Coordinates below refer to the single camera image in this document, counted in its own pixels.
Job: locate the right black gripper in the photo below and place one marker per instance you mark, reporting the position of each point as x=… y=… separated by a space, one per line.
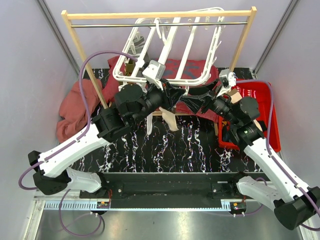
x=201 y=98

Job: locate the wooden clothes rack frame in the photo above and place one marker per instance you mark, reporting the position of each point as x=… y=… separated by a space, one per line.
x=206 y=14

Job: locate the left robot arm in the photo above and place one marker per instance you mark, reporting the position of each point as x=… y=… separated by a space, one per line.
x=53 y=173

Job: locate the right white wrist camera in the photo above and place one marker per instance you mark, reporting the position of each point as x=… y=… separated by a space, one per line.
x=227 y=80

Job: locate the metal rack rail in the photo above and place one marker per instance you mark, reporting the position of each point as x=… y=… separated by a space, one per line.
x=179 y=24

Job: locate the olive green ribbed sock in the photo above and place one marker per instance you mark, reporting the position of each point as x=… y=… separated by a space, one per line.
x=129 y=68

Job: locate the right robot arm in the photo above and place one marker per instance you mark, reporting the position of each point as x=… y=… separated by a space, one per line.
x=291 y=199

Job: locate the grey striped sock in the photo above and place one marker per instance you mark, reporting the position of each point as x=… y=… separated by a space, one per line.
x=139 y=43

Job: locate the red plastic bin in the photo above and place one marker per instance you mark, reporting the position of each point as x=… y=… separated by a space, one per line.
x=264 y=102

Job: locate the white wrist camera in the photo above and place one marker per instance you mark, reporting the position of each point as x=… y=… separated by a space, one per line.
x=227 y=80
x=154 y=72

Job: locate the white plastic clip hanger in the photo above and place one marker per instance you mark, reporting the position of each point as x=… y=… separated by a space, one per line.
x=167 y=35

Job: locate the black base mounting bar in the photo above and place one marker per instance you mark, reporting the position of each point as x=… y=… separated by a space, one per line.
x=146 y=191

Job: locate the pink crumpled cloth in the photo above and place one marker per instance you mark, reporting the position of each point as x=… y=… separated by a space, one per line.
x=73 y=112

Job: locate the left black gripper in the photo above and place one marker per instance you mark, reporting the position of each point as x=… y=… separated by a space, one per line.
x=170 y=94

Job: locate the red patterned pillow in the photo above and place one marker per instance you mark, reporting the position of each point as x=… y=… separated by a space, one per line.
x=192 y=70

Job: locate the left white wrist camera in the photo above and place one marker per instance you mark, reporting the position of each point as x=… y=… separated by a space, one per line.
x=154 y=72

